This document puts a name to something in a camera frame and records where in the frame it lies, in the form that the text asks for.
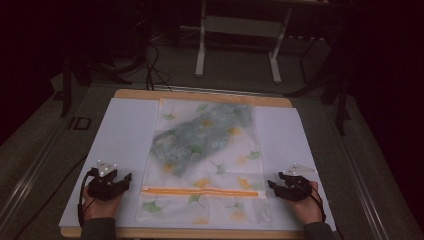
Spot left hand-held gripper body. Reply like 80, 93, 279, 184
87, 159, 125, 202

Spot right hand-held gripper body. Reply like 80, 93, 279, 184
278, 162, 314, 202

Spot leaf print mesh laundry bag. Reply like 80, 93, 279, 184
134, 97, 273, 226

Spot person's left hand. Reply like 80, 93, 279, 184
82, 185, 124, 223

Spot person's right hand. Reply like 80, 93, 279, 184
288, 180, 325, 226

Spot white table cover sheet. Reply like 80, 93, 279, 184
58, 97, 338, 232

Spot black floor plate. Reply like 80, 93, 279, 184
67, 116, 93, 131

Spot dark grey-green cloth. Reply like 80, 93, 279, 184
149, 102, 256, 178

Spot left hand-held gripper cable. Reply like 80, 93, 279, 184
77, 167, 100, 228

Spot hand-held gripper cable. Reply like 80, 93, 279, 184
299, 183, 327, 224
77, 167, 100, 228

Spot right hand-held gripper cable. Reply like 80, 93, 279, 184
299, 183, 327, 224

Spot black floor cables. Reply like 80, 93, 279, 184
142, 42, 174, 93

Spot white metal desk frame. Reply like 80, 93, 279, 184
194, 0, 295, 85

